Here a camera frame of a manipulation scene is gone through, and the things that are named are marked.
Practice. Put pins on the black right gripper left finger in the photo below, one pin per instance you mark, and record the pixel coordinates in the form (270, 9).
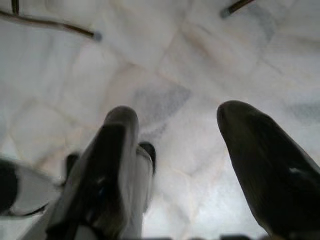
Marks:
(105, 175)

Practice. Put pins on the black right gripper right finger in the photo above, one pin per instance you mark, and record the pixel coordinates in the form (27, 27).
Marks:
(265, 165)

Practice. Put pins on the black curved table leg frame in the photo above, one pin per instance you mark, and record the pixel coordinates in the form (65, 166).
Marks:
(50, 23)

